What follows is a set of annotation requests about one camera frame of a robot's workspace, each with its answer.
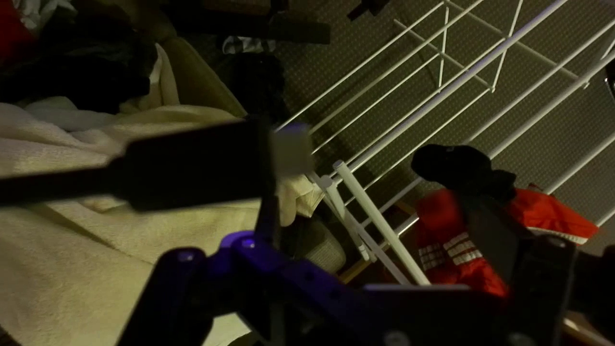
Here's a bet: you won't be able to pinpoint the white wire drying rack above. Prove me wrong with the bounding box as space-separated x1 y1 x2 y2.
274 0 615 288

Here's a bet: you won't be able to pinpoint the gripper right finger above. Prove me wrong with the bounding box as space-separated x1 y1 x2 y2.
456 191 615 346

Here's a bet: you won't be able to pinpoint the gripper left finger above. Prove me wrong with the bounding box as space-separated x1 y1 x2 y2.
0 119 368 346

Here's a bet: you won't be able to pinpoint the grey woven basket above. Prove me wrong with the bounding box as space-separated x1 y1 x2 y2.
287 217 347 275

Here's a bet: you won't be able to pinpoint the black garment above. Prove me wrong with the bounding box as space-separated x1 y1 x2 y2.
0 14 160 115

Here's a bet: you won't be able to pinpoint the black sock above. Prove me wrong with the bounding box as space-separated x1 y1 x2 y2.
411 143 518 198

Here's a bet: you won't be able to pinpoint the pale blue cloth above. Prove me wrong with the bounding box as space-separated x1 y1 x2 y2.
23 95 123 133

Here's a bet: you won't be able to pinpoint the cream towel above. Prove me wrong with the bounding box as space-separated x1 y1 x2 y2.
0 99 325 346

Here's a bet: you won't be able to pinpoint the red cloth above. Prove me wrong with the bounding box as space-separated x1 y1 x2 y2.
0 0 37 65

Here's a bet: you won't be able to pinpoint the red shorts with white stripes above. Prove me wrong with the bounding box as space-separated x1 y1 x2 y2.
415 184 600 299

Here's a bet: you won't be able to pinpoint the beige cushion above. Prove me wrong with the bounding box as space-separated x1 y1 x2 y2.
153 37 248 118

